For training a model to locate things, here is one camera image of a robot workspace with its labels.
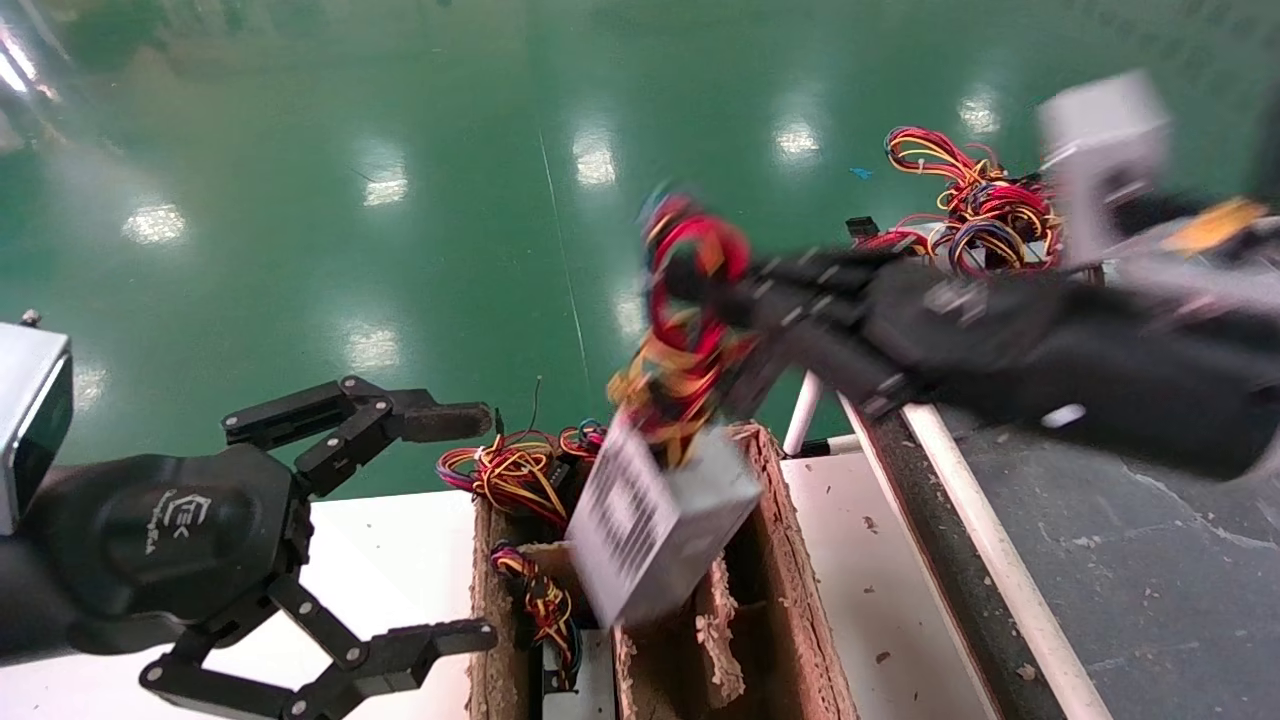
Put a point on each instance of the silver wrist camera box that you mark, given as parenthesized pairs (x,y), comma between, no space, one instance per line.
(1100,150)
(30,420)

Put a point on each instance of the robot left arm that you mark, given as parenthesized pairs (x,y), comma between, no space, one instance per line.
(25,600)

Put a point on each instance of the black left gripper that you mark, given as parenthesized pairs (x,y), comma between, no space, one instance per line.
(170,540)

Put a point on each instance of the brown cardboard divider box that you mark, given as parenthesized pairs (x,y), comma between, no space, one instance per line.
(795,580)

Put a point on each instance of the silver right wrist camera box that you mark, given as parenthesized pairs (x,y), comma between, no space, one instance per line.
(1100,150)

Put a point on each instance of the white pipe rack frame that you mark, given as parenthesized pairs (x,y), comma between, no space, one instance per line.
(1000,560)

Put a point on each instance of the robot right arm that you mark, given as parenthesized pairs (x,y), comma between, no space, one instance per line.
(1170,370)

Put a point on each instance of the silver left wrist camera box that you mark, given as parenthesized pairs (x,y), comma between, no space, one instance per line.
(30,420)

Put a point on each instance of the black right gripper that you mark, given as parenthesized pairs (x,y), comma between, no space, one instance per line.
(965,330)

